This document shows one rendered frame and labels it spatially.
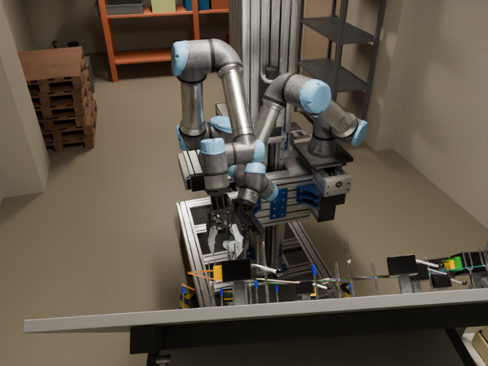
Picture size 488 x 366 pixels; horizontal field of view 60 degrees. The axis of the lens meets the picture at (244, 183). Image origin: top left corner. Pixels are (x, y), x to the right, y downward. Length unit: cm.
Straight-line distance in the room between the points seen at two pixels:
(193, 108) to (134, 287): 167
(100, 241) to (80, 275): 36
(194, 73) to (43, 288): 213
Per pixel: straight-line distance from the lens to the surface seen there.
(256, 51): 194
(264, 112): 166
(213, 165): 126
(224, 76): 153
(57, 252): 351
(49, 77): 464
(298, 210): 217
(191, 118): 173
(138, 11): 643
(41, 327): 70
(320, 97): 158
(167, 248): 329
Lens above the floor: 218
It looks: 34 degrees down
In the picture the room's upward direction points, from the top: straight up
